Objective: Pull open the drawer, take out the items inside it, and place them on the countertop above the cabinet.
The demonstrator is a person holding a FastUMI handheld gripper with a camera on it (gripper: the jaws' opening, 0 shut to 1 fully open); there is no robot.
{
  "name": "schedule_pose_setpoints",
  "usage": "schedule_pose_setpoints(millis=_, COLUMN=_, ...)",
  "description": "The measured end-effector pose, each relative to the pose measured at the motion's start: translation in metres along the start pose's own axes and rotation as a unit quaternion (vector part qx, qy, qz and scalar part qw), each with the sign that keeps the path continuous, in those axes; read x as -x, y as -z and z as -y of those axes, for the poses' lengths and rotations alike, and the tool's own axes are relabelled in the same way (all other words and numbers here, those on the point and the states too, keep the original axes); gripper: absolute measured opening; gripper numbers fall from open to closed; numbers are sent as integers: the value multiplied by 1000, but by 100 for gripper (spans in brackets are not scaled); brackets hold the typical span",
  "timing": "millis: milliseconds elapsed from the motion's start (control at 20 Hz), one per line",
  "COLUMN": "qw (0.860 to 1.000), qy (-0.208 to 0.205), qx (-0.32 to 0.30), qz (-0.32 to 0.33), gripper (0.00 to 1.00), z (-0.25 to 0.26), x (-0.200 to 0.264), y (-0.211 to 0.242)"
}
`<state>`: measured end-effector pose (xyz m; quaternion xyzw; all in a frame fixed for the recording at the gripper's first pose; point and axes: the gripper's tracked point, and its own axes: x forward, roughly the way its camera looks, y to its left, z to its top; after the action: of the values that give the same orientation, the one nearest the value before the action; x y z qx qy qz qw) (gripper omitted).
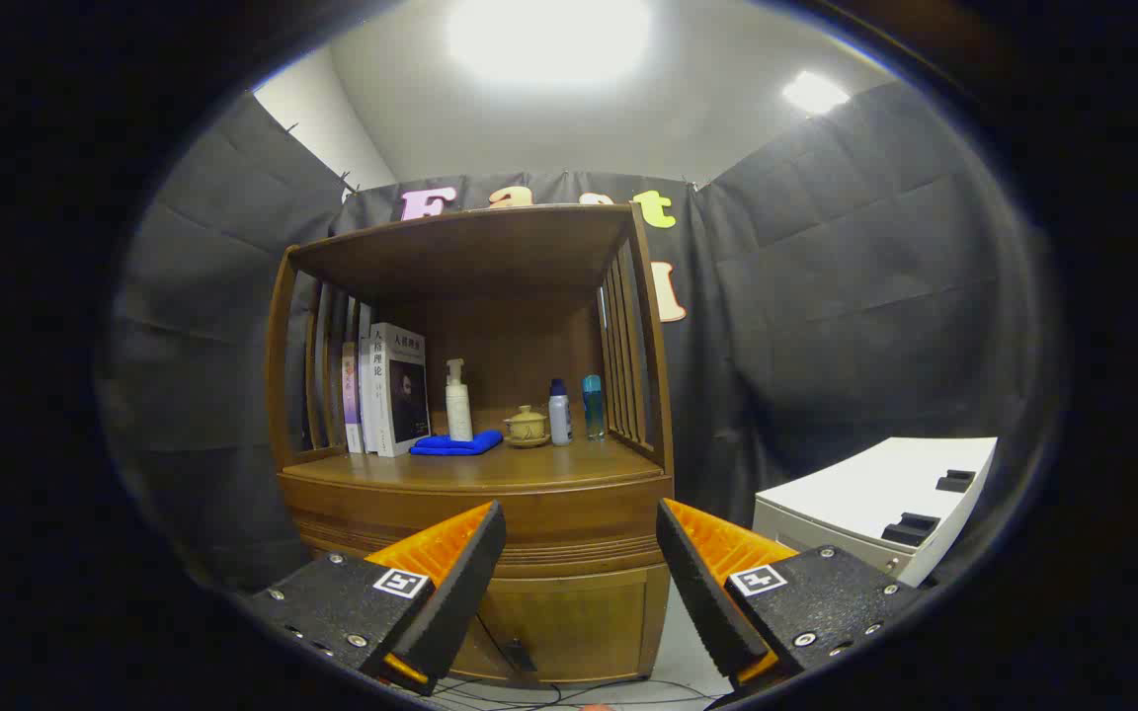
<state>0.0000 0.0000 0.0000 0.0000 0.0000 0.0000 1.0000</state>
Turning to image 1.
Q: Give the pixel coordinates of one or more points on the white bottle with blue cap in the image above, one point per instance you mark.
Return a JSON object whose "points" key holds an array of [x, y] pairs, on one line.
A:
{"points": [[559, 420]]}

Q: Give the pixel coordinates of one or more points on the white book with dark cover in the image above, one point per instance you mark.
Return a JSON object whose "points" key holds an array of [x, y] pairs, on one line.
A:
{"points": [[401, 395]]}

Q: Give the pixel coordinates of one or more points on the wooden countertop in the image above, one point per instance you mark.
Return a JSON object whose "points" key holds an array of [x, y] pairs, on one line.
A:
{"points": [[549, 464]]}

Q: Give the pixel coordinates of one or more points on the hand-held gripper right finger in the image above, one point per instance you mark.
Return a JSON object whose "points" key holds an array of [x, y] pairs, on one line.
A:
{"points": [[702, 592]]}

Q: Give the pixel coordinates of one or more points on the small ceiling light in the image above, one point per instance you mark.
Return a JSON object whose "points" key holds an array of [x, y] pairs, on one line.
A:
{"points": [[814, 92]]}

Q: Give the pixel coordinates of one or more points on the yellow lidded teacup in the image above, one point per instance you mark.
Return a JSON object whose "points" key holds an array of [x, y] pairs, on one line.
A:
{"points": [[527, 428]]}

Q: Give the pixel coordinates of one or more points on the purple book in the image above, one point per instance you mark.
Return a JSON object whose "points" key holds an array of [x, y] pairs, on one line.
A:
{"points": [[352, 395]]}

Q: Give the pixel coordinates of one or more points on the large ceiling light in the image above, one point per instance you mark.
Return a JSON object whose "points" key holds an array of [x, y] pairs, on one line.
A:
{"points": [[549, 39]]}

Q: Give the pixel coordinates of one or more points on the brown wooden cabinet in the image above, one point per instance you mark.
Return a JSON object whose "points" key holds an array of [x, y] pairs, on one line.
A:
{"points": [[475, 247]]}

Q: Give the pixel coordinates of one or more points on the brown wooden drawer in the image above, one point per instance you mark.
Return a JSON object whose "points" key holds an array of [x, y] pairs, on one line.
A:
{"points": [[569, 523]]}

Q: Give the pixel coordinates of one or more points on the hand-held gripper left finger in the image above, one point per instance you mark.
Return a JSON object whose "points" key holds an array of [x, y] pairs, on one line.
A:
{"points": [[460, 592]]}

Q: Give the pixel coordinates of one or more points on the white drawer cabinet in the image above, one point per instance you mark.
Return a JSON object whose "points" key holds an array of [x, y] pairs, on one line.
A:
{"points": [[875, 489]]}

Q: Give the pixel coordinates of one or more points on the white pump bottle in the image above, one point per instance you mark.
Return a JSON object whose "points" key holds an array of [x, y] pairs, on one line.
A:
{"points": [[458, 410]]}

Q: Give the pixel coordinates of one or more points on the thin white book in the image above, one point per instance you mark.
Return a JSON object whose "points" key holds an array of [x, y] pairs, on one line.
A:
{"points": [[365, 375]]}

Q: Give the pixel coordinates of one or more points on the teal bottle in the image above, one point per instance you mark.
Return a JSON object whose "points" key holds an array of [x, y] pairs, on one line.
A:
{"points": [[594, 410]]}

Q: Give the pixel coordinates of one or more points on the folded blue cloth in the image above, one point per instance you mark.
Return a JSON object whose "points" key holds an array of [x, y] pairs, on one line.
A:
{"points": [[455, 444]]}

